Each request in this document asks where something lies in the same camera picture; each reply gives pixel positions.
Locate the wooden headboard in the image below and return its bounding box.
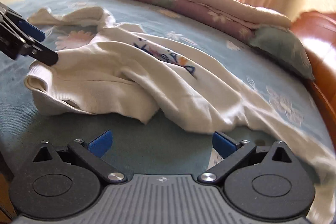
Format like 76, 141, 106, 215
290, 11, 336, 135

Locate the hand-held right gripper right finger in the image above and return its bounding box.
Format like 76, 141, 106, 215
197, 131, 293, 184

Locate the white long-sleeved printed shirt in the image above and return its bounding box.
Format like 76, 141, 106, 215
24, 6, 336, 182

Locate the wooden bed frame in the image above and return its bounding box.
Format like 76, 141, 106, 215
0, 153, 16, 222

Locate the green pillow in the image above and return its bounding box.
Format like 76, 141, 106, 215
249, 25, 315, 81

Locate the pink floral quilt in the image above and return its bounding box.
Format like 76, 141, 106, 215
70, 0, 293, 39

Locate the blue floral bed sheet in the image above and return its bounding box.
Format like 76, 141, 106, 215
0, 0, 334, 177

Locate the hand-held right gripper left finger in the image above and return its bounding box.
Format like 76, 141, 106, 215
32, 130, 126, 184

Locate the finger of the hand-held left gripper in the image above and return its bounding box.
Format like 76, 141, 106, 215
0, 3, 46, 42
18, 42, 59, 66

